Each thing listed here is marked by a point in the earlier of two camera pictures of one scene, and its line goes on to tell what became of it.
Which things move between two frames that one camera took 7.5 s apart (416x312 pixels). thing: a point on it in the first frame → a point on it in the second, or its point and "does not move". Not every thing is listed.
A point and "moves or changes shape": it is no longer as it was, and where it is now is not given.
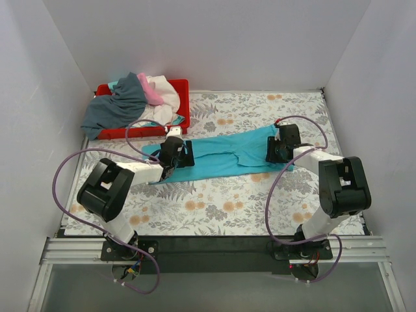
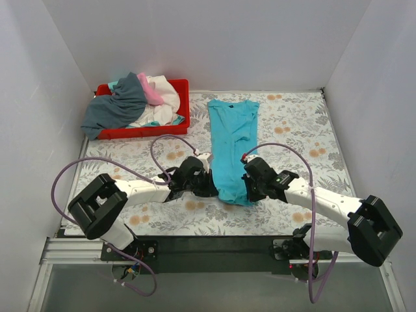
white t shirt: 161,86 does not move
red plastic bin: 182,86 does not move
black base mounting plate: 164,255 does not move
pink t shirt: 153,97 does not move
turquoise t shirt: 238,154 moves or changes shape
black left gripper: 186,155 → 205,187
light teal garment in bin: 177,119 does not move
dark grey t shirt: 119,109 does not move
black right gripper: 271,150 → 250,187
